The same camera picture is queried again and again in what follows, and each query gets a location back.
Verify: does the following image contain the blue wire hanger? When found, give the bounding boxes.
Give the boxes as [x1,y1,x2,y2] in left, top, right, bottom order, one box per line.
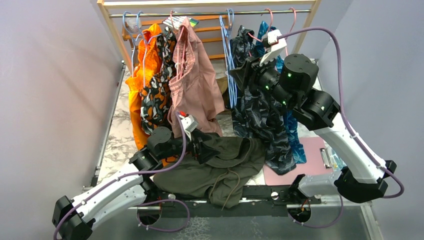
[219,8,237,109]

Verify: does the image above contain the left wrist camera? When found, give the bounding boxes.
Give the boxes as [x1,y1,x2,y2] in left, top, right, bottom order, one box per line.
[178,111,199,141]

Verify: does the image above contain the metal clipboard clip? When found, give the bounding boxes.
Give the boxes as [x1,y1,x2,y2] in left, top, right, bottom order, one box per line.
[320,148,333,169]

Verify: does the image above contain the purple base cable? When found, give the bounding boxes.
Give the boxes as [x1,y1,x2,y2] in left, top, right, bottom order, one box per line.
[136,198,191,233]
[287,195,345,229]

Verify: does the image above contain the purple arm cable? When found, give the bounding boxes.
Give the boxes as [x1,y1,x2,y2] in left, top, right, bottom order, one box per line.
[276,27,406,200]
[52,112,189,240]

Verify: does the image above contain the blue hanger on orange shorts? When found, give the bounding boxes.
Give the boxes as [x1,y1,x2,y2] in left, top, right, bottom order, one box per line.
[122,11,163,92]

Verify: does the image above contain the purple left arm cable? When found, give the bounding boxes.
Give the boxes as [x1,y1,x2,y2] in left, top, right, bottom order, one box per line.
[52,112,189,240]

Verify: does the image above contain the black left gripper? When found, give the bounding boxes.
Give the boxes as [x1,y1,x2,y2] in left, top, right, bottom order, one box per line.
[159,127,221,164]

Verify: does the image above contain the pink hanger on pink shorts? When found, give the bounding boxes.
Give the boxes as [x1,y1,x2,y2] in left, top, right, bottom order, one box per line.
[175,23,187,81]

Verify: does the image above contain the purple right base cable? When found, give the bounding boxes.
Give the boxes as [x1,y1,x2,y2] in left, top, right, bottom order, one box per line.
[287,195,345,229]

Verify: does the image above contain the black shark print shorts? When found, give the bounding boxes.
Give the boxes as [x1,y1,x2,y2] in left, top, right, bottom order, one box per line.
[229,25,296,175]

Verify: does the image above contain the blue shark print shorts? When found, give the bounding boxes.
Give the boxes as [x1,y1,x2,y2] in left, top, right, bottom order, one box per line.
[254,21,307,164]

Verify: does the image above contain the orange black camo shorts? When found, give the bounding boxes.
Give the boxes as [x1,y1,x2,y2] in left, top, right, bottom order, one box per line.
[140,26,177,134]

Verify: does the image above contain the colourful marker box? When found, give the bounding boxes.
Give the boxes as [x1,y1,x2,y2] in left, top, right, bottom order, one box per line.
[162,16,200,30]

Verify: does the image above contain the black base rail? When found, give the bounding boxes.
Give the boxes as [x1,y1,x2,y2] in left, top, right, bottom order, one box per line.
[137,185,321,220]

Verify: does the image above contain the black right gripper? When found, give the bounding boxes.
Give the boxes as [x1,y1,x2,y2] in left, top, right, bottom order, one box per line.
[229,50,295,109]

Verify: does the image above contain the dusty pink shorts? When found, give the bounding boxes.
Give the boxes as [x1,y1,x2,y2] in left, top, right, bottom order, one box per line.
[168,18,225,137]

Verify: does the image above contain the metal hanging rod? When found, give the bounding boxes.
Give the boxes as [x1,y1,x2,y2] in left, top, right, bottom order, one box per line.
[108,10,293,18]

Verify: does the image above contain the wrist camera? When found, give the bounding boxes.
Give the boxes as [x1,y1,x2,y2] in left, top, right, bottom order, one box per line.
[178,111,199,141]
[259,29,287,67]

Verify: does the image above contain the wooden ladder shelf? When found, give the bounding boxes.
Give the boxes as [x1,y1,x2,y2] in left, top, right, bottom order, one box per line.
[139,15,230,61]

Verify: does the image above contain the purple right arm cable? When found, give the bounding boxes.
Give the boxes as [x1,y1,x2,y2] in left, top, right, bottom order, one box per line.
[276,27,406,200]

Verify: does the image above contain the olive green shorts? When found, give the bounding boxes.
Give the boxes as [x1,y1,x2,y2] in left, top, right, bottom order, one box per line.
[153,136,266,199]

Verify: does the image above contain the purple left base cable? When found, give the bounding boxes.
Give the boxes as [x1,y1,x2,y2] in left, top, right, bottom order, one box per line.
[136,198,191,233]

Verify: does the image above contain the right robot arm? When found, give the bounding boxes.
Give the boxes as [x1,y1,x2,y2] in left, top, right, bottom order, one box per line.
[229,53,397,204]

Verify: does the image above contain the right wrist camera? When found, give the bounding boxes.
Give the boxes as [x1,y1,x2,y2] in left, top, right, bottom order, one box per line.
[259,29,287,67]

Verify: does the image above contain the pink mat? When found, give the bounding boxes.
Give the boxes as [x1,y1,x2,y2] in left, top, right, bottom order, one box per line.
[263,137,333,186]

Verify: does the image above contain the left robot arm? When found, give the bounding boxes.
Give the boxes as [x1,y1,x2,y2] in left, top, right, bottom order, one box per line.
[52,127,219,240]

